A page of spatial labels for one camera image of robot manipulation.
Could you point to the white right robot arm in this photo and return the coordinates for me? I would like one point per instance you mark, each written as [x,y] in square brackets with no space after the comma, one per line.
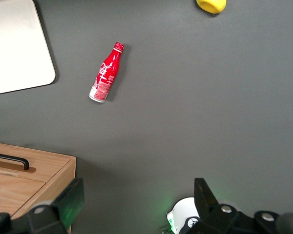
[183,210]

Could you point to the wooden drawer cabinet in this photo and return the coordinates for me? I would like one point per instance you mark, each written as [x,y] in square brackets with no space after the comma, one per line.
[56,180]

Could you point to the red coke bottle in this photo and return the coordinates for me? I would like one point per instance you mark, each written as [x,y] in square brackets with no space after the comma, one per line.
[105,73]

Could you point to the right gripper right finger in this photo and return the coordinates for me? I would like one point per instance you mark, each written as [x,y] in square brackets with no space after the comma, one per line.
[203,195]

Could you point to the wooden drawer front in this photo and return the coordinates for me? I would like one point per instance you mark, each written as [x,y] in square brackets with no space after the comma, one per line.
[48,163]
[12,192]

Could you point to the yellow sponge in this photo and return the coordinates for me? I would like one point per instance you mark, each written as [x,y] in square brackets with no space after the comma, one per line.
[211,5]

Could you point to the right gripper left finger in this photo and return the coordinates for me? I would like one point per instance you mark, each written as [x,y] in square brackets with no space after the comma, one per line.
[70,200]

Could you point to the beige rectangular tray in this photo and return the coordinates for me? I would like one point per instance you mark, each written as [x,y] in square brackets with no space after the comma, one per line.
[14,48]

